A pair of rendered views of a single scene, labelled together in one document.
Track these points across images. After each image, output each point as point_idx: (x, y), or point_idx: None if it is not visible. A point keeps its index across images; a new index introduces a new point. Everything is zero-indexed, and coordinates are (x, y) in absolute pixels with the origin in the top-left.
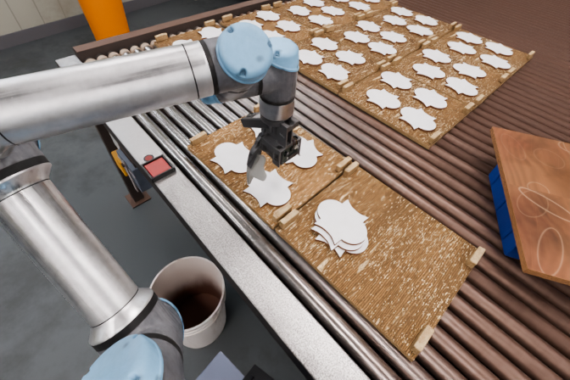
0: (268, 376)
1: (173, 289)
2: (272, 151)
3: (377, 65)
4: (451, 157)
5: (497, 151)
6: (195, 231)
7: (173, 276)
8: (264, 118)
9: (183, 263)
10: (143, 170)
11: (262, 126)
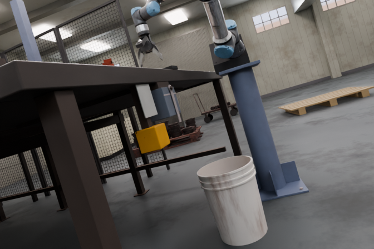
0: (212, 60)
1: (236, 209)
2: (153, 44)
3: None
4: None
5: None
6: (190, 70)
7: (225, 192)
8: (148, 31)
9: (210, 182)
10: (173, 66)
11: (146, 39)
